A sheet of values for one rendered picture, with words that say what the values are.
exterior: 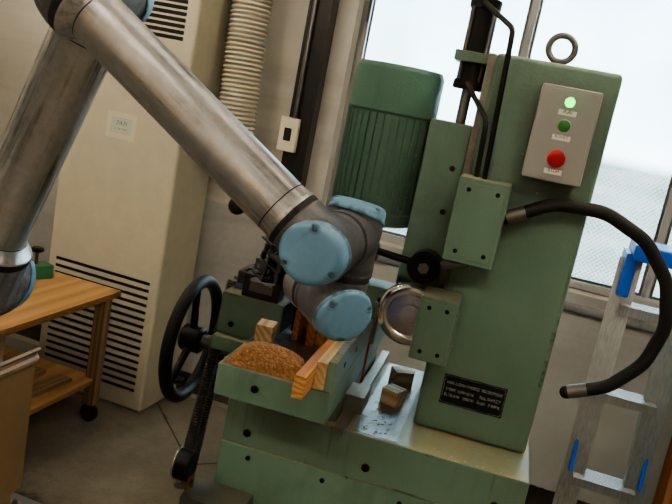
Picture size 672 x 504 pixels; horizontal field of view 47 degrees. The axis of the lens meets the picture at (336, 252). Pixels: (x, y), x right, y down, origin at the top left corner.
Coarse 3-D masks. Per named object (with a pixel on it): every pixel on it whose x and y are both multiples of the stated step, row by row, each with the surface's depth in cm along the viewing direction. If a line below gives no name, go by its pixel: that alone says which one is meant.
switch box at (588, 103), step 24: (552, 96) 129; (576, 96) 128; (600, 96) 127; (552, 120) 129; (576, 120) 129; (528, 144) 132; (552, 144) 130; (576, 144) 129; (528, 168) 132; (552, 168) 131; (576, 168) 130
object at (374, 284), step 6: (372, 282) 158; (378, 282) 159; (384, 282) 160; (390, 282) 161; (372, 288) 156; (378, 288) 155; (384, 288) 155; (366, 294) 156; (372, 294) 156; (378, 294) 156; (372, 300) 156; (372, 306) 156; (372, 312) 156; (372, 318) 157
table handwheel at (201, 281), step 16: (192, 288) 162; (208, 288) 173; (176, 304) 159; (192, 304) 168; (176, 320) 158; (192, 320) 168; (176, 336) 158; (192, 336) 168; (208, 336) 169; (160, 352) 157; (192, 352) 170; (224, 352) 168; (160, 368) 158; (176, 368) 165; (160, 384) 160; (192, 384) 175; (176, 400) 167
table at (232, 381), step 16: (224, 336) 158; (288, 336) 157; (304, 352) 149; (224, 368) 136; (240, 368) 135; (352, 368) 149; (224, 384) 136; (240, 384) 135; (256, 384) 135; (272, 384) 134; (288, 384) 133; (240, 400) 136; (256, 400) 135; (272, 400) 134; (288, 400) 134; (304, 400) 133; (320, 400) 132; (336, 400) 139; (304, 416) 133; (320, 416) 133
